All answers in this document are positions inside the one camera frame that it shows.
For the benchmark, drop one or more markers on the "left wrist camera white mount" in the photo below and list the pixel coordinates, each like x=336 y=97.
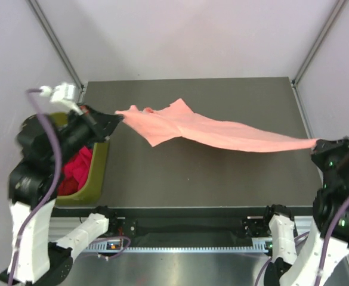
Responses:
x=63 y=96

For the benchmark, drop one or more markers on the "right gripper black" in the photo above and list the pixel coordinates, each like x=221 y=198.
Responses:
x=323 y=146

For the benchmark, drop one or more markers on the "olive green plastic bin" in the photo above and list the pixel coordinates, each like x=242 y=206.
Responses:
x=91 y=191

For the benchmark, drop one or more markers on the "right aluminium corner post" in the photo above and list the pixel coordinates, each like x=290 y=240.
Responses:
x=323 y=33

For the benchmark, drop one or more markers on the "red t shirt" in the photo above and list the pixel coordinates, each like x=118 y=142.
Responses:
x=69 y=186

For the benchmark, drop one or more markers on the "aluminium corner post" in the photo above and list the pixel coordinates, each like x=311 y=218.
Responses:
x=323 y=33
x=40 y=16

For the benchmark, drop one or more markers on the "magenta pink t shirt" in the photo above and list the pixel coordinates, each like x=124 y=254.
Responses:
x=83 y=159

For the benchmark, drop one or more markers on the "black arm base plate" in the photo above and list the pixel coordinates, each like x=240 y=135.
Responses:
x=237 y=226

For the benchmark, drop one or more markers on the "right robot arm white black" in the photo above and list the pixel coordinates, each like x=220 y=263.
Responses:
x=327 y=241

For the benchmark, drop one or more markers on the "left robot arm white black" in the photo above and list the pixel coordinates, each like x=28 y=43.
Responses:
x=32 y=191

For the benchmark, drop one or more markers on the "left aluminium corner post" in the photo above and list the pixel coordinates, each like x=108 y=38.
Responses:
x=40 y=16

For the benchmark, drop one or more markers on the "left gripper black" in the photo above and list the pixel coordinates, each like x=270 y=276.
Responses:
x=101 y=125

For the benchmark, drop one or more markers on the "salmon pink t shirt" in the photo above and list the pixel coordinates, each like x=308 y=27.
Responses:
x=178 y=120

